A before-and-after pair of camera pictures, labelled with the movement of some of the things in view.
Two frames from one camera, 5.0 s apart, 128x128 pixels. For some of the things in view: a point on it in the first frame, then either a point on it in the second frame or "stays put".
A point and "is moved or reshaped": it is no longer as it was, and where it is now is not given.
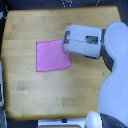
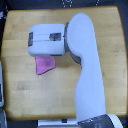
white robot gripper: [83, 40] → [47, 40]
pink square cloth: [50, 56] is moved or reshaped
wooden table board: [55, 94] stays put
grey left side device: [2, 112] stays put
